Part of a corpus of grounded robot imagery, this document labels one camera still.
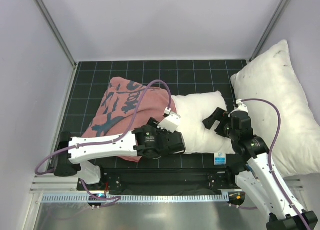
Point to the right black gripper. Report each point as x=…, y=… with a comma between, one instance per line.
x=221, y=125

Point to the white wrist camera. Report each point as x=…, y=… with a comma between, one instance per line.
x=240, y=106
x=170, y=122

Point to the right aluminium frame post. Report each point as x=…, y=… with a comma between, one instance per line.
x=280, y=9

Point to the white pillow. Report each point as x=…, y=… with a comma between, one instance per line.
x=279, y=110
x=193, y=109

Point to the black grid mat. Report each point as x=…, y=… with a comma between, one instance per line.
x=184, y=77

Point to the red patterned pillowcase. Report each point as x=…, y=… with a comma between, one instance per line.
x=119, y=103

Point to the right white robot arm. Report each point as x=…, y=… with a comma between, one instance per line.
x=257, y=175

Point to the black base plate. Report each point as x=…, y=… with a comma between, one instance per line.
x=165, y=181

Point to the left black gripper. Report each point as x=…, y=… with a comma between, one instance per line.
x=176, y=142

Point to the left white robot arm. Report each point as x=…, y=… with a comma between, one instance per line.
x=77, y=160

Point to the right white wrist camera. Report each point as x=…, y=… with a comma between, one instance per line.
x=240, y=106

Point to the white slotted cable duct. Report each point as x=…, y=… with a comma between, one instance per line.
x=85, y=198

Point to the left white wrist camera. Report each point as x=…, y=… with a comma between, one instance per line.
x=170, y=122

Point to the left aluminium frame post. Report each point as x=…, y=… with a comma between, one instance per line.
x=53, y=27

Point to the aluminium frame post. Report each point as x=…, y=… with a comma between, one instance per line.
x=53, y=27
x=280, y=9

